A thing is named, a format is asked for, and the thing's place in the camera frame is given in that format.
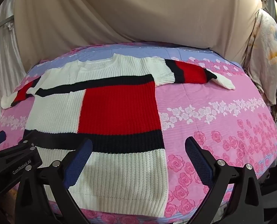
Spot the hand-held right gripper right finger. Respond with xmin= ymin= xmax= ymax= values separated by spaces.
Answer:
xmin=185 ymin=136 xmax=270 ymax=224

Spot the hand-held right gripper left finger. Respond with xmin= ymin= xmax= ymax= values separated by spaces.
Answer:
xmin=15 ymin=138 xmax=93 ymax=224

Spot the white red black knit sweater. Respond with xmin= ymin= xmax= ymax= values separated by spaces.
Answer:
xmin=1 ymin=53 xmax=236 ymax=218

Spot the pink floral bed sheet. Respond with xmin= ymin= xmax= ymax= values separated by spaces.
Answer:
xmin=0 ymin=41 xmax=277 ymax=224

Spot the white curtain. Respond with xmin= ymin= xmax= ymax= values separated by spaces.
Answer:
xmin=0 ymin=0 xmax=27 ymax=131

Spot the pale patterned hanging blanket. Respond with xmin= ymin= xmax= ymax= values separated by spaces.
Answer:
xmin=244 ymin=9 xmax=277 ymax=105

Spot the beige backdrop cloth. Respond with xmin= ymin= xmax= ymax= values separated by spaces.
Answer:
xmin=13 ymin=0 xmax=263 ymax=69

